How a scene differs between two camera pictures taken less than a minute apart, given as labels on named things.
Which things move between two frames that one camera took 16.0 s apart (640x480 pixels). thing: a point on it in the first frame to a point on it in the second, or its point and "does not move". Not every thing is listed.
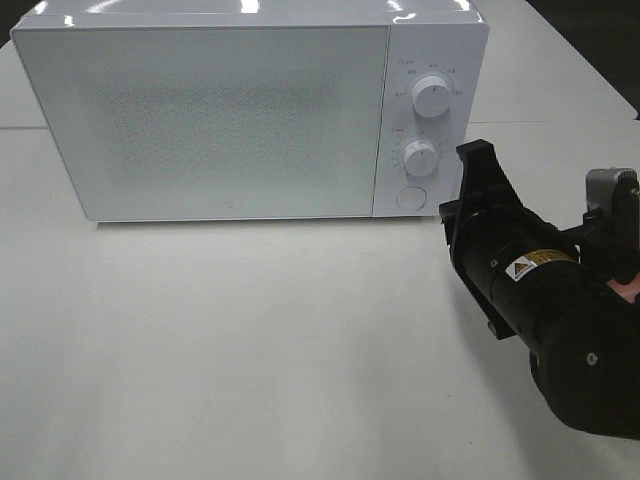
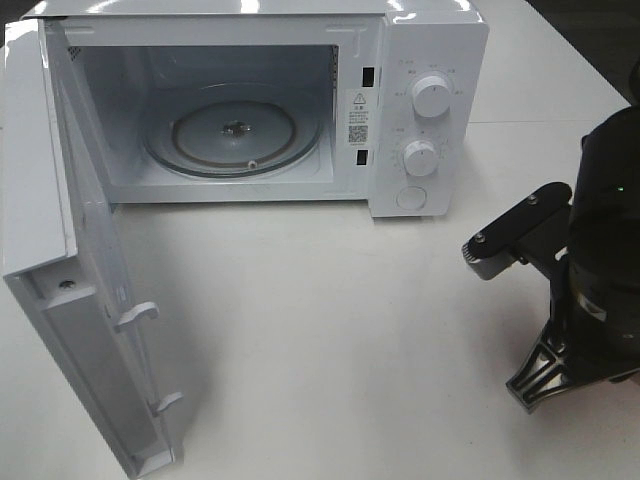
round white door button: [412, 198] does not move
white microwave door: [188, 123] to [64, 253]
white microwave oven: [170, 110] does not move
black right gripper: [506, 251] to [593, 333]
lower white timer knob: [420, 158] does not move
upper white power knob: [431, 96] does not move
